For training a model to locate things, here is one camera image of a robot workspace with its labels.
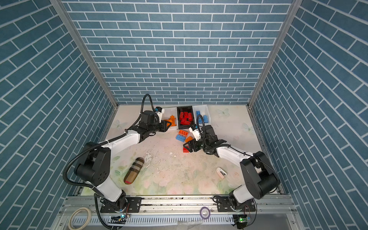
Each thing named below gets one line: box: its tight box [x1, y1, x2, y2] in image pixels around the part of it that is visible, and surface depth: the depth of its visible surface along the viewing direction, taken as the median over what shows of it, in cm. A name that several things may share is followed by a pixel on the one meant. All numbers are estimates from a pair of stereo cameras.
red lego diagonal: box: [187, 112, 193, 122], surface depth 111 cm
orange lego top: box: [178, 129, 189, 137], surface depth 101 cm
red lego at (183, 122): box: [180, 118, 191, 126], surface depth 108 cm
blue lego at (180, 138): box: [175, 134, 186, 143], surface depth 101 cm
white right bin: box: [192, 104, 211, 127], surface depth 114 cm
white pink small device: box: [216, 166, 228, 180], surface depth 86 cm
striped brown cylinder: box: [123, 157, 145, 185], surface depth 84 cm
